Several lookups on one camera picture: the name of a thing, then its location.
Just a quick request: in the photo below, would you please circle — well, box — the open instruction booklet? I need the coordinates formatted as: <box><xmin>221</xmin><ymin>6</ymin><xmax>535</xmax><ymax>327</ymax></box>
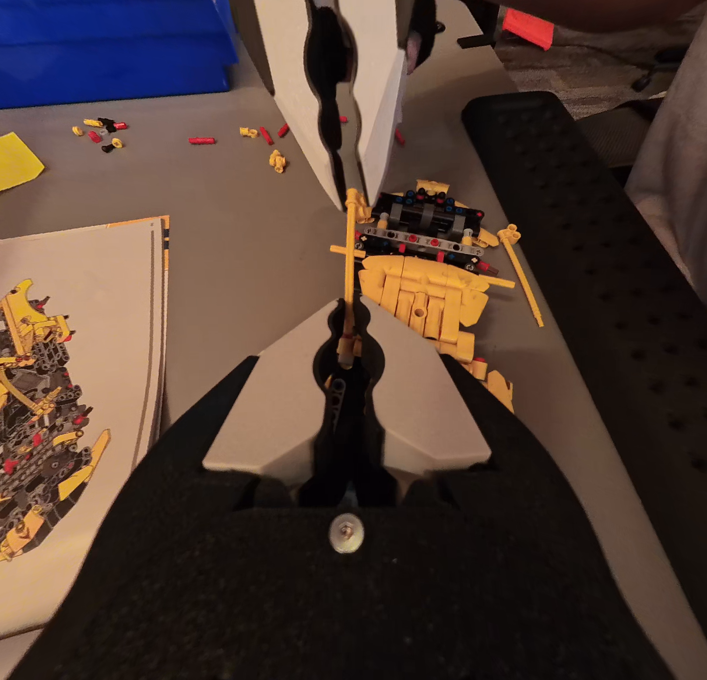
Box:
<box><xmin>0</xmin><ymin>215</ymin><xmax>171</xmax><ymax>639</ymax></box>

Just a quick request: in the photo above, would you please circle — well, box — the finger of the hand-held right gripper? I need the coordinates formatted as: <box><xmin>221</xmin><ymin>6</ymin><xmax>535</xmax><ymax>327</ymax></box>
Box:
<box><xmin>336</xmin><ymin>0</ymin><xmax>409</xmax><ymax>207</ymax></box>
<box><xmin>251</xmin><ymin>0</ymin><xmax>357</xmax><ymax>212</ymax></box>

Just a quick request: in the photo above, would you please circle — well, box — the shiny grey cloth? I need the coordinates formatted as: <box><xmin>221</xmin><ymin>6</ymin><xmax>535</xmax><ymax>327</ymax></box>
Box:
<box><xmin>624</xmin><ymin>23</ymin><xmax>707</xmax><ymax>291</ymax></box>

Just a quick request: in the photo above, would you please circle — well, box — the black perforated panel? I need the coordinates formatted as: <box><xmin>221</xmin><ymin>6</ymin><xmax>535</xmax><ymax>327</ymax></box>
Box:
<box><xmin>461</xmin><ymin>92</ymin><xmax>707</xmax><ymax>631</ymax></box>

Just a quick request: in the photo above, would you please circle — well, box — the yellow brick link rod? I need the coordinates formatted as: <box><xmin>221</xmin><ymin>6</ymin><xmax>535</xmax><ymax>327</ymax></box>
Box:
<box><xmin>330</xmin><ymin>187</ymin><xmax>372</xmax><ymax>370</ymax></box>

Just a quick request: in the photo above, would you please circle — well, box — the cluster of small brick pieces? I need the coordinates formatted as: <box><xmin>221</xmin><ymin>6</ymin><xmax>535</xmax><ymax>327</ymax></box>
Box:
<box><xmin>72</xmin><ymin>118</ymin><xmax>129</xmax><ymax>154</ymax></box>

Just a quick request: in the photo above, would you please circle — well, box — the red sheet on floor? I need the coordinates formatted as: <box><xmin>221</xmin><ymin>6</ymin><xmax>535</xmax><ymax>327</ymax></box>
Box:
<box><xmin>502</xmin><ymin>7</ymin><xmax>555</xmax><ymax>50</ymax></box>

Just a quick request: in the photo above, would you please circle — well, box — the blue plastic bin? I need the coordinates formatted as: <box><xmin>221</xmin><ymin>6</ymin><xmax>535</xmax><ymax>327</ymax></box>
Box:
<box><xmin>0</xmin><ymin>0</ymin><xmax>239</xmax><ymax>109</ymax></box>

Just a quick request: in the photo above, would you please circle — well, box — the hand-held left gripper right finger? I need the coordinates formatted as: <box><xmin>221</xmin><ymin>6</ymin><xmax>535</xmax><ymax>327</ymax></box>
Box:
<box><xmin>356</xmin><ymin>295</ymin><xmax>492</xmax><ymax>494</ymax></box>

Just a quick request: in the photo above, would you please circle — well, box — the yellow flexible brick rod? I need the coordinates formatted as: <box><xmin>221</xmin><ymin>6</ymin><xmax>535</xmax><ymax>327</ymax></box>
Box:
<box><xmin>496</xmin><ymin>223</ymin><xmax>545</xmax><ymax>328</ymax></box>

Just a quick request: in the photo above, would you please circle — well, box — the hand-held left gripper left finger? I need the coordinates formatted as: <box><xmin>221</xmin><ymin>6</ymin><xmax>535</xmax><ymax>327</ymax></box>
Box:
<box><xmin>201</xmin><ymin>299</ymin><xmax>348</xmax><ymax>496</ymax></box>

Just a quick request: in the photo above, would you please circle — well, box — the yellow toy brick model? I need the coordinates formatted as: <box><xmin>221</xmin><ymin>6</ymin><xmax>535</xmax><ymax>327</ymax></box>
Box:
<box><xmin>326</xmin><ymin>179</ymin><xmax>517</xmax><ymax>471</ymax></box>

